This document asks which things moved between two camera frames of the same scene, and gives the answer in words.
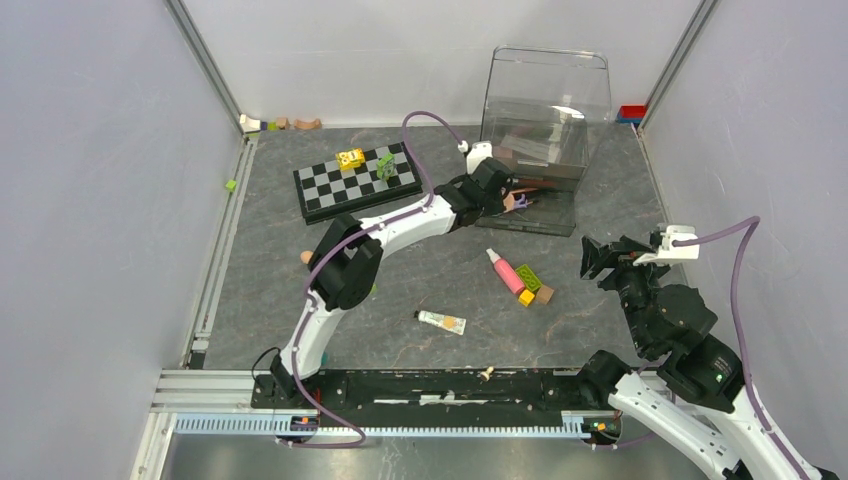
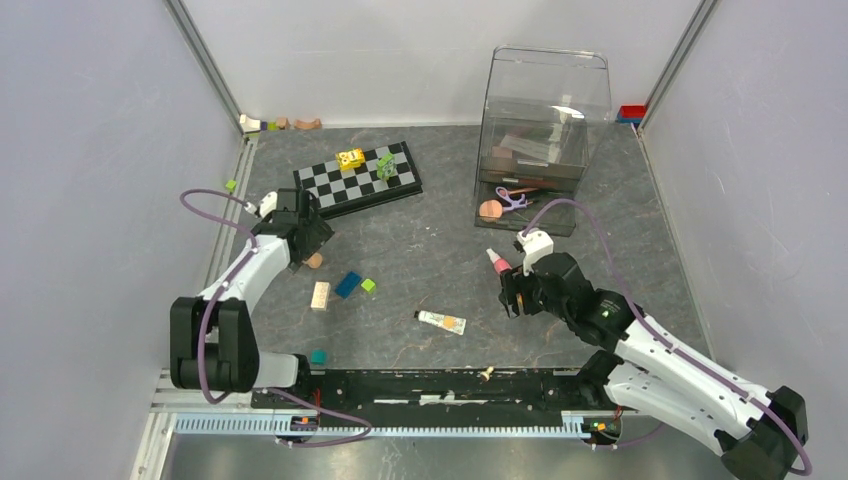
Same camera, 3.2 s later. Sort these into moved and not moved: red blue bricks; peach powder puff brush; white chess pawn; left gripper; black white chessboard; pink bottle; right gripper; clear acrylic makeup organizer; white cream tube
Moved: left gripper; right gripper; peach powder puff brush
Not moved: pink bottle; white cream tube; black white chessboard; red blue bricks; clear acrylic makeup organizer; white chess pawn
